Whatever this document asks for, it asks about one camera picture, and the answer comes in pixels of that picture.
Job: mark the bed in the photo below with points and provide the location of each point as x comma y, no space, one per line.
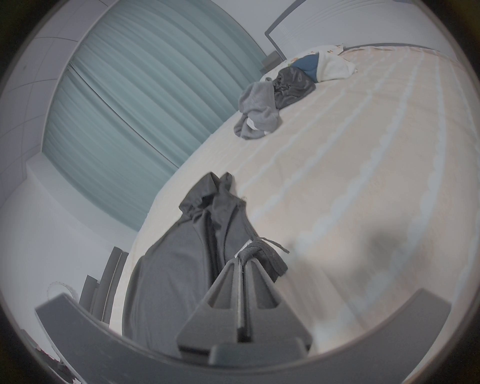
356,168

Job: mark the black trousers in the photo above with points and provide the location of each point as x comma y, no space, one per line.
168,270

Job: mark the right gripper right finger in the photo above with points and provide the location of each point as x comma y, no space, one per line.
268,311

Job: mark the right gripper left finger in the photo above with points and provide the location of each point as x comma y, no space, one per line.
221,311

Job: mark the blue-green curtain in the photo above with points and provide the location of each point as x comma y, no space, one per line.
168,63
101,150

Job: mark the grey bedside table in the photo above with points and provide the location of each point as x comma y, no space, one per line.
272,60

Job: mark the white printed pillow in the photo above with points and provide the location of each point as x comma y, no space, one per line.
330,50

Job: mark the pile of clothes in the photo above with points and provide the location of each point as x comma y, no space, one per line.
262,101

